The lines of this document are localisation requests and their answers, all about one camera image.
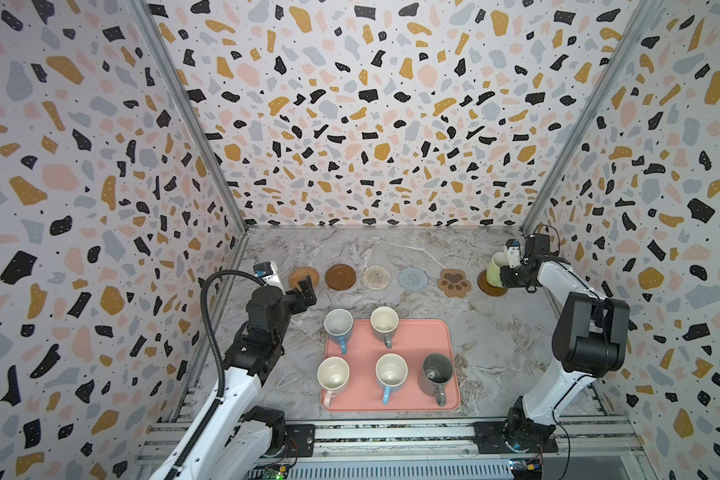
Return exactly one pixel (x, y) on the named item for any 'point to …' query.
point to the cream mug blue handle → (391, 371)
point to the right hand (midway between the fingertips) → (509, 269)
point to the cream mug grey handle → (384, 320)
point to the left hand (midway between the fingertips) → (297, 277)
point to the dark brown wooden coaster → (340, 277)
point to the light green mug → (493, 273)
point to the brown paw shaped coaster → (454, 283)
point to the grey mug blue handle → (338, 324)
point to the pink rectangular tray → (415, 338)
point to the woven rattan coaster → (301, 274)
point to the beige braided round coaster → (376, 277)
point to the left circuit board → (275, 474)
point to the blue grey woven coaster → (412, 278)
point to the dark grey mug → (437, 370)
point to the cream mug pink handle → (333, 374)
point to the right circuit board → (527, 469)
